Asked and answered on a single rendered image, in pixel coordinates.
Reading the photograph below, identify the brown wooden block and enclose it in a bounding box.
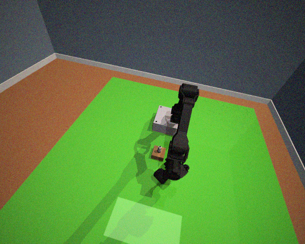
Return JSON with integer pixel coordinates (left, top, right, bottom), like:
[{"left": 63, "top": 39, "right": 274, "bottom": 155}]
[{"left": 151, "top": 145, "right": 166, "bottom": 162}]

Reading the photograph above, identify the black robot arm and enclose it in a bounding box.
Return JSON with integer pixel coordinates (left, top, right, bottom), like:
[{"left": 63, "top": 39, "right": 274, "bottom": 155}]
[{"left": 166, "top": 83, "right": 199, "bottom": 180}]

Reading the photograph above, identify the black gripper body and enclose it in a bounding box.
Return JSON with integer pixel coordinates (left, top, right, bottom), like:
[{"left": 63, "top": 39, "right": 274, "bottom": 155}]
[{"left": 154, "top": 158, "right": 168, "bottom": 184}]

